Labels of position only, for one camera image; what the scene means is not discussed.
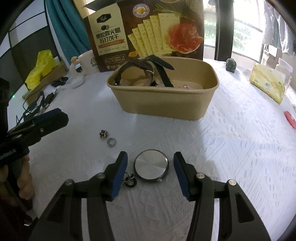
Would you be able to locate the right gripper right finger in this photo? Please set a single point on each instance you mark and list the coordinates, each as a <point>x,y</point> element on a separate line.
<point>186,174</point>

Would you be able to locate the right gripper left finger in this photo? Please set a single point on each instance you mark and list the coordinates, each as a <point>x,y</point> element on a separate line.
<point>114,175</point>

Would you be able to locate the black leather strap watch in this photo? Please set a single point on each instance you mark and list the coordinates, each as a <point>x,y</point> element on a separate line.
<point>147,65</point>

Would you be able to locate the person's left hand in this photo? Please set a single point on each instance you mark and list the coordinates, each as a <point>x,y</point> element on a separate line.
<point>24,182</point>

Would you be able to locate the silver round pocket watch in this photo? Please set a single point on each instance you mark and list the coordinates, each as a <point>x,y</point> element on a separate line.
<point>151,165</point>

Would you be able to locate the black car key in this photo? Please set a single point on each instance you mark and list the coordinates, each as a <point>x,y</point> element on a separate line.
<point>48,100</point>

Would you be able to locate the brown cardboard box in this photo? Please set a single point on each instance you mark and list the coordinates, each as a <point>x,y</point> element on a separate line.
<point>57,72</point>

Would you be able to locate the yellow plastic bag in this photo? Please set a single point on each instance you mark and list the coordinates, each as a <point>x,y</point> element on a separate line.
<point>44,65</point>

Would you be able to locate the kraft paper bowl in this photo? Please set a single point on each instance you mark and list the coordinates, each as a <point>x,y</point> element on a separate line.
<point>194,82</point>

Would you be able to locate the white ceramic mug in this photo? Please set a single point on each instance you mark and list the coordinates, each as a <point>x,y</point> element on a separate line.
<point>86,61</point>

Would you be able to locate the small red round object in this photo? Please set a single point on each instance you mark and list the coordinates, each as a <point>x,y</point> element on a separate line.
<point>290,119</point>

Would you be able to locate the small grey-green figurine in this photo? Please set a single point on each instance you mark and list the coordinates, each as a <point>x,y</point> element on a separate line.
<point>230,65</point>

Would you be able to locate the teal curtain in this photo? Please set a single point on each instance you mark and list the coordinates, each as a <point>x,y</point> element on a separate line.
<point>69,27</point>

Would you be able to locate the brown cracker box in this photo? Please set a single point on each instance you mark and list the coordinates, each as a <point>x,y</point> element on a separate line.
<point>118,30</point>

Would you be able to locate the hanging light blue shirt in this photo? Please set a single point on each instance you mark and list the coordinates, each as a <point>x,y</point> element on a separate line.
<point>277,33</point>

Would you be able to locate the black window frame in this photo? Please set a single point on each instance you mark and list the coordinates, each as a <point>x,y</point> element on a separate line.
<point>224,29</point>

